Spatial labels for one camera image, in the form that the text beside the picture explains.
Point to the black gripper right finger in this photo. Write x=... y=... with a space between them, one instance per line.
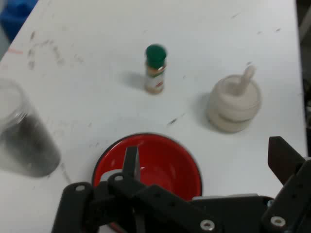
x=291 y=194

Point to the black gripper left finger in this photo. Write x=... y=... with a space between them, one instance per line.
x=145 y=208

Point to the clear jar with black seeds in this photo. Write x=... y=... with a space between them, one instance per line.
x=22 y=136

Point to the red bowl with black rim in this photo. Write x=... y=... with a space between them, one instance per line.
x=167 y=167

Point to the beige pestle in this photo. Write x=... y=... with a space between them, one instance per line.
x=246 y=77

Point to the spice bottle with green cap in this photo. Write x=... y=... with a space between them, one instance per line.
x=155 y=72

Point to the dark blue foam piece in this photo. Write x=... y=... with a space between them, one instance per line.
x=17 y=14

